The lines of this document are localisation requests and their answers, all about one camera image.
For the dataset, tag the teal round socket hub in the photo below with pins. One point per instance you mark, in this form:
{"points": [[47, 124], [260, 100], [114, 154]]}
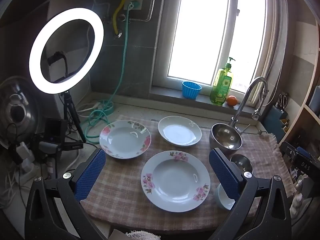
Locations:
{"points": [[110, 108]]}

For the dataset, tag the white plate grey leaf print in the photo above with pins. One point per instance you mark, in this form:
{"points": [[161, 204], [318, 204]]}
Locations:
{"points": [[178, 131]]}

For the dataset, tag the wooden shelf rack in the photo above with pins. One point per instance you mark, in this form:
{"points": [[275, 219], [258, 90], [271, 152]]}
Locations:
{"points": [[303, 92]]}

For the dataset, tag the small steel bowl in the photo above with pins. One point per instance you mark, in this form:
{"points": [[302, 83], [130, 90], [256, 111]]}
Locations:
{"points": [[241, 163]]}

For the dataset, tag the blue cutting board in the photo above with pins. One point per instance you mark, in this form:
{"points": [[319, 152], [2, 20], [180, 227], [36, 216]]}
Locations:
{"points": [[268, 122]]}

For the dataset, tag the steel pot lid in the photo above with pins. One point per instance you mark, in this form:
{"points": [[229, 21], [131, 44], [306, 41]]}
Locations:
{"points": [[27, 110]]}

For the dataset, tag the grey utensil holder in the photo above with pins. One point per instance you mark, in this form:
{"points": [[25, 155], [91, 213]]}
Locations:
{"points": [[281, 113]]}

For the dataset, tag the orange fruit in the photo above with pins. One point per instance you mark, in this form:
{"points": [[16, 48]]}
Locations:
{"points": [[232, 101]]}

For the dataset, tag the light blue bowl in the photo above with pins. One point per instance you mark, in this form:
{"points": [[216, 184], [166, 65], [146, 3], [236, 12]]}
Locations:
{"points": [[221, 197]]}

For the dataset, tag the white wall socket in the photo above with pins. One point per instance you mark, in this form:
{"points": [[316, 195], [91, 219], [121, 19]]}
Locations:
{"points": [[138, 1]]}

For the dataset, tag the large steel bowl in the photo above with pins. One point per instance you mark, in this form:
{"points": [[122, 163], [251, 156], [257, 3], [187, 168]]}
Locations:
{"points": [[225, 140]]}

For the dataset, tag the metal sink knob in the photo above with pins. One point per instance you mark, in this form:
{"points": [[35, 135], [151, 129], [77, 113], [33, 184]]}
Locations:
{"points": [[261, 131]]}

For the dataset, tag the blue ribbed cup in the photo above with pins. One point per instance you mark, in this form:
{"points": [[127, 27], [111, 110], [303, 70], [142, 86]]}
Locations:
{"points": [[191, 91]]}

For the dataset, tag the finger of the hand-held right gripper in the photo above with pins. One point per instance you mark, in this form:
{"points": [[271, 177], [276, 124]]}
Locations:
{"points": [[305, 152], [288, 150]]}

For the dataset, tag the pink checked cloth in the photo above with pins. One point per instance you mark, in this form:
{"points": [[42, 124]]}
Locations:
{"points": [[125, 180]]}

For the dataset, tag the metal pipe wall fitting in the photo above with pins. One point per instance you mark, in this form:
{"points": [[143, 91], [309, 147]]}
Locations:
{"points": [[118, 34]]}

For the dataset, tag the white framed window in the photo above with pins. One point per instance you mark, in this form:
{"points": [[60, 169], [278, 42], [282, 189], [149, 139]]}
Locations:
{"points": [[200, 30]]}

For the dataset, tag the chrome kitchen faucet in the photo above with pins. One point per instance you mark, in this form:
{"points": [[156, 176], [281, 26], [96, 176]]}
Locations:
{"points": [[246, 95]]}

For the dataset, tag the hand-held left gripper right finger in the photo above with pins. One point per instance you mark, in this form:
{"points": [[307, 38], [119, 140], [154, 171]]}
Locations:
{"points": [[222, 172]]}

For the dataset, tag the black tripod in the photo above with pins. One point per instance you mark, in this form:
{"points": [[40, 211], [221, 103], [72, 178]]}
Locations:
{"points": [[68, 110]]}

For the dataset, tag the silver corrugated pipe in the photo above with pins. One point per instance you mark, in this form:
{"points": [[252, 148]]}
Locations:
{"points": [[153, 2]]}

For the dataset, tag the pink floral white plate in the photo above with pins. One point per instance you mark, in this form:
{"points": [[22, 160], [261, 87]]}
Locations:
{"points": [[175, 180], [125, 140]]}

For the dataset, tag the black grey handheld device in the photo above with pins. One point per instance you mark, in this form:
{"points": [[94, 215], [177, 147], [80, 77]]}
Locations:
{"points": [[50, 147]]}

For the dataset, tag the person's right hand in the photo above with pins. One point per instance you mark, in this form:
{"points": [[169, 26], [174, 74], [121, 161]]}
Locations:
{"points": [[302, 195]]}

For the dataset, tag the person's left hand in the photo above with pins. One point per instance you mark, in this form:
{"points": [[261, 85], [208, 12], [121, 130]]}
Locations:
{"points": [[142, 236]]}

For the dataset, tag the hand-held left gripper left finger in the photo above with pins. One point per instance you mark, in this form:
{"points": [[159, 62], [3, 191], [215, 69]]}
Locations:
{"points": [[91, 172]]}

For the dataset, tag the green dish soap bottle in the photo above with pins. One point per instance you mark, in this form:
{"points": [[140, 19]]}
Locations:
{"points": [[221, 87]]}

